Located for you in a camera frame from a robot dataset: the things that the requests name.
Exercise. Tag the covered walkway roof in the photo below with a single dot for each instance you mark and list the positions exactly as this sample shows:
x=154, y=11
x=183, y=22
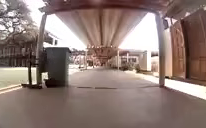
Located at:
x=102, y=23

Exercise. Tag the pale kerb strip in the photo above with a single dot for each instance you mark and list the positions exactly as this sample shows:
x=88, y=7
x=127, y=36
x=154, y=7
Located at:
x=6, y=89

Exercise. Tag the dark two-storey building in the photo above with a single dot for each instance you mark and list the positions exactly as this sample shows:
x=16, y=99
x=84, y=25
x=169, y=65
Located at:
x=11, y=53

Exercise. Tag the grass lawn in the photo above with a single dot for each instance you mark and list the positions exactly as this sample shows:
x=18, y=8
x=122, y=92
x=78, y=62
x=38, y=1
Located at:
x=7, y=76

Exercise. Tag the green bush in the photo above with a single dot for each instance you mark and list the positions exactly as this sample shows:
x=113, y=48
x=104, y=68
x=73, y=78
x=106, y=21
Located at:
x=128, y=66

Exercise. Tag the building with wooden doors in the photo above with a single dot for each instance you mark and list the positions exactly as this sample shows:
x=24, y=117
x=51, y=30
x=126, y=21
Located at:
x=191, y=46

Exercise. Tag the pale low building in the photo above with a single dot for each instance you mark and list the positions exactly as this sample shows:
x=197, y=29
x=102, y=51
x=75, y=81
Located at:
x=132, y=59

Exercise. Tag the pale roof support post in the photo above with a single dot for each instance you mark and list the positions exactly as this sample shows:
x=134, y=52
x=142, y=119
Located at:
x=40, y=50
x=161, y=50

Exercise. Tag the green wheeled bin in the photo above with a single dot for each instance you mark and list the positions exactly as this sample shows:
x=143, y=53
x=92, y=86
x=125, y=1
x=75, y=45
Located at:
x=57, y=66

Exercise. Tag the dark stand with base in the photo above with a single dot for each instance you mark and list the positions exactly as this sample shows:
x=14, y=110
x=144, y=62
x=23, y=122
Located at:
x=30, y=71

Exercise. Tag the pale concrete side pavement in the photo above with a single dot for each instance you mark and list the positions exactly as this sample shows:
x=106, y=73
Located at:
x=184, y=87

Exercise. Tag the large tree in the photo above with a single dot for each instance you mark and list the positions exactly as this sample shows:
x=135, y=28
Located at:
x=9, y=18

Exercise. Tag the reddish-brown covered walkway floor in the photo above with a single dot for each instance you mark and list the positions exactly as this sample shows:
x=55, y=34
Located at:
x=104, y=106

